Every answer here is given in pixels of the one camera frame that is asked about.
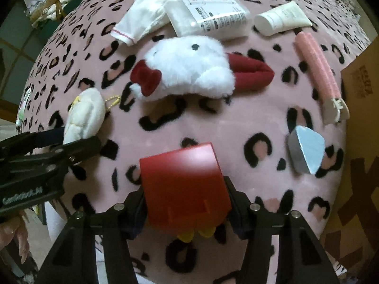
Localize pink hair roller clip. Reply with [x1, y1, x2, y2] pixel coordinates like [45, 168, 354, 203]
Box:
[295, 31, 350, 125]

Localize brown cardboard box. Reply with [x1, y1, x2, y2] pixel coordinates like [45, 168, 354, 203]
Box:
[321, 40, 378, 277]

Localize red box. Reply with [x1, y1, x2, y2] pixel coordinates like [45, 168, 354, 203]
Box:
[139, 142, 231, 242]

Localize green white sachet packets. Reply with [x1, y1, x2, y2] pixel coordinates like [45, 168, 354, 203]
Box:
[15, 87, 32, 133]

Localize white cream tube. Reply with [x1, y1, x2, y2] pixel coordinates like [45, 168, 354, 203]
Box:
[253, 1, 312, 37]

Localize pink leopard print blanket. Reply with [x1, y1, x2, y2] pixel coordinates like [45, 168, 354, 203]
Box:
[17, 0, 365, 284]

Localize clear cotton swab box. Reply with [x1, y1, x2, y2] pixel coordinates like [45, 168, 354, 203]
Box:
[164, 0, 253, 40]

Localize person's hand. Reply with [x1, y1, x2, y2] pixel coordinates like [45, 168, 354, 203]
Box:
[0, 214, 30, 265]

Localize cream plush charm keychain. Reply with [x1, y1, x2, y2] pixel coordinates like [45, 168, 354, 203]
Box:
[63, 87, 121, 144]

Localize white cat plush red bow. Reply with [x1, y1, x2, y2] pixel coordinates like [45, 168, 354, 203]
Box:
[130, 36, 274, 101]

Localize light blue wedge sponge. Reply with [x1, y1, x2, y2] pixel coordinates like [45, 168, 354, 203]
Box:
[287, 126, 325, 175]

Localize white cloth gloves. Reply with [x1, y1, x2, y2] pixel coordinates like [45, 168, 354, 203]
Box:
[110, 0, 180, 46]

